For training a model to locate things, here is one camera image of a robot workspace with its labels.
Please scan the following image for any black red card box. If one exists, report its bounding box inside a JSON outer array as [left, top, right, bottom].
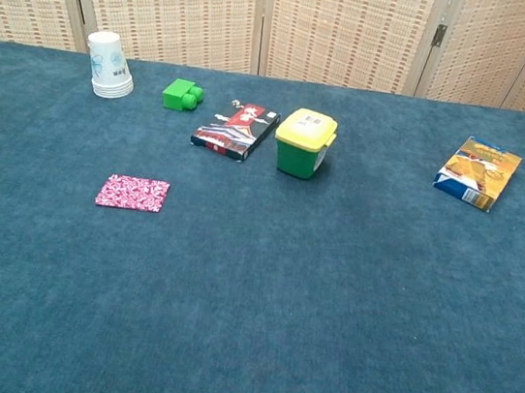
[[188, 94, 283, 166]]

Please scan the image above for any pink patterned card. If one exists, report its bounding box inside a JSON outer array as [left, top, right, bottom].
[[94, 170, 171, 216]]

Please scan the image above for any green toy brick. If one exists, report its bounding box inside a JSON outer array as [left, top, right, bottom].
[[160, 76, 208, 115]]

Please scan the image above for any green bin yellow lid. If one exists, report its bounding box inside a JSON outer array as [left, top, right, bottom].
[[268, 104, 342, 184]]

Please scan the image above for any white paper cup stack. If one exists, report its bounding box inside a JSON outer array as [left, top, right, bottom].
[[79, 28, 141, 102]]

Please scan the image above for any yellow blue snack box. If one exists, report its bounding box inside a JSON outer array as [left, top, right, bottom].
[[429, 131, 525, 217]]

